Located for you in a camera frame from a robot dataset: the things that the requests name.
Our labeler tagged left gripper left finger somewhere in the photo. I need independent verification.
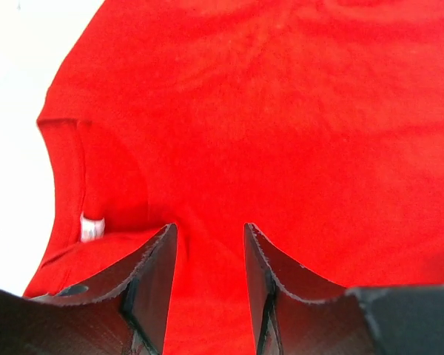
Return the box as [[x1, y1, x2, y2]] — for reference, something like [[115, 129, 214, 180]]
[[0, 224, 178, 354]]

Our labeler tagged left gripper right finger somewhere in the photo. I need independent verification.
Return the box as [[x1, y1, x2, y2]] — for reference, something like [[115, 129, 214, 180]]
[[244, 223, 444, 354]]

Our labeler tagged red t shirt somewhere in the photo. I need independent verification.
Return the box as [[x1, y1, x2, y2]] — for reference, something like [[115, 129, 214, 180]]
[[25, 1, 444, 354]]

